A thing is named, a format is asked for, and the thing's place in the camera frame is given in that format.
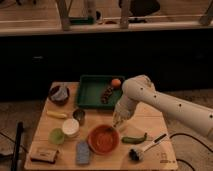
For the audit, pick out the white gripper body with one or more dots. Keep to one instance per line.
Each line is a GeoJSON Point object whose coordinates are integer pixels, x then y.
{"type": "Point", "coordinates": [123, 111]}

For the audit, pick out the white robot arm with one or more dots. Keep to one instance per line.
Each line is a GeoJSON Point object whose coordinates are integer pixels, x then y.
{"type": "Point", "coordinates": [140, 89]}

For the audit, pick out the red bowl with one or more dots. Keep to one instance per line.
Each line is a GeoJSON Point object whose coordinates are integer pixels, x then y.
{"type": "Point", "coordinates": [103, 139]}

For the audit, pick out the dark brown bowl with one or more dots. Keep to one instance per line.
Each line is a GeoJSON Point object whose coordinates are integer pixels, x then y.
{"type": "Point", "coordinates": [58, 103]}

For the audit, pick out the orange ball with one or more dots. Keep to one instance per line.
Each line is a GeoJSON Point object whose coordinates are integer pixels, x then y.
{"type": "Point", "coordinates": [116, 83]}

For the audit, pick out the green chili pepper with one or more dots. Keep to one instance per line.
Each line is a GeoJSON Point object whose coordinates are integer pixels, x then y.
{"type": "Point", "coordinates": [134, 140]}

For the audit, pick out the green plastic tray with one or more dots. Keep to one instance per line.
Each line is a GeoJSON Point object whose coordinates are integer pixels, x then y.
{"type": "Point", "coordinates": [92, 87]}

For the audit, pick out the small metal cup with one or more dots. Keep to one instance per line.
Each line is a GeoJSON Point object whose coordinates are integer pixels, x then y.
{"type": "Point", "coordinates": [79, 115]}

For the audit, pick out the white dish brush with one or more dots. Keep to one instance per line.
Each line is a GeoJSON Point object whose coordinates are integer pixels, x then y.
{"type": "Point", "coordinates": [136, 153]}

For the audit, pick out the blue sponge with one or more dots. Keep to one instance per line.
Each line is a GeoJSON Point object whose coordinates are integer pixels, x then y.
{"type": "Point", "coordinates": [82, 153]}

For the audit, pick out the white cup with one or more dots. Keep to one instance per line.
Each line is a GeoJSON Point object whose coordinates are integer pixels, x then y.
{"type": "Point", "coordinates": [70, 127]}

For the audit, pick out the grey crumpled cloth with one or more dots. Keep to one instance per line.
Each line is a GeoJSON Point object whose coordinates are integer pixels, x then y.
{"type": "Point", "coordinates": [59, 93]}

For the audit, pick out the yellow banana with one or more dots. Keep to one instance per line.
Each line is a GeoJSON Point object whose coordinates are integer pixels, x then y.
{"type": "Point", "coordinates": [56, 115]}

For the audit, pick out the green plastic cup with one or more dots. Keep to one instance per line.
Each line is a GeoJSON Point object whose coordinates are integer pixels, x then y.
{"type": "Point", "coordinates": [56, 136]}

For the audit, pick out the brown wooden block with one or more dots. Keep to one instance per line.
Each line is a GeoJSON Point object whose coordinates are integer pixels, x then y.
{"type": "Point", "coordinates": [47, 155]}

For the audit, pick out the black stand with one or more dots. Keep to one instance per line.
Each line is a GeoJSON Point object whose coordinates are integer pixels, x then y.
{"type": "Point", "coordinates": [15, 156]}

